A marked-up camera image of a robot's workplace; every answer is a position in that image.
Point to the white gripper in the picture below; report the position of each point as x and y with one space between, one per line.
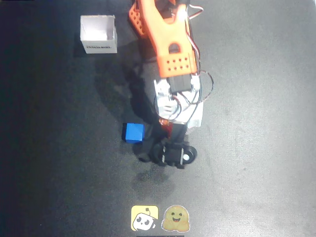
173 155

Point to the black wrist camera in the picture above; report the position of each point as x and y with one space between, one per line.
175 155

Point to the yellow robot sticker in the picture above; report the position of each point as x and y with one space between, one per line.
144 218

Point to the hugging face emoji sticker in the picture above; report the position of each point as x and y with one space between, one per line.
175 218

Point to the orange and white robot arm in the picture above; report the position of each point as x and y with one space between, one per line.
160 32

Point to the red cube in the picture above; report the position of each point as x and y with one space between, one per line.
169 132

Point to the blue cube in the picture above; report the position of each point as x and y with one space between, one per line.
134 132

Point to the white open cardboard box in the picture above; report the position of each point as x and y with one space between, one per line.
98 34

